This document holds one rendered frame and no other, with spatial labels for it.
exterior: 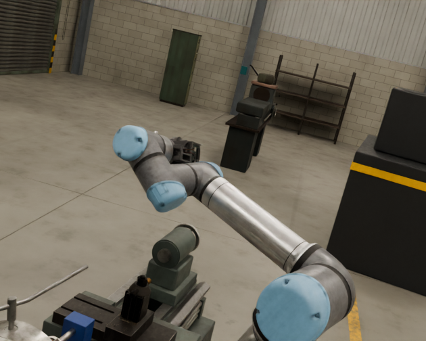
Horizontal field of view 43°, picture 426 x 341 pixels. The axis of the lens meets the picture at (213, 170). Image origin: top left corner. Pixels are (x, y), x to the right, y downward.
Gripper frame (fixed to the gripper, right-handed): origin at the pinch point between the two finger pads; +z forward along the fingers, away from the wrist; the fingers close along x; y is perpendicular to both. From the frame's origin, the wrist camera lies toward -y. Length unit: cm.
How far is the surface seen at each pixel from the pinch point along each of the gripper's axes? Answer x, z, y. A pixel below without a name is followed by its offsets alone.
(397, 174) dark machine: 42, 440, 20
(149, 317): -53, 49, -35
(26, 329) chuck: -47, -17, -34
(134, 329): -56, 39, -35
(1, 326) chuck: -47, -19, -41
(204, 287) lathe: -50, 121, -45
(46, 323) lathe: -58, 34, -69
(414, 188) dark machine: 29, 445, 35
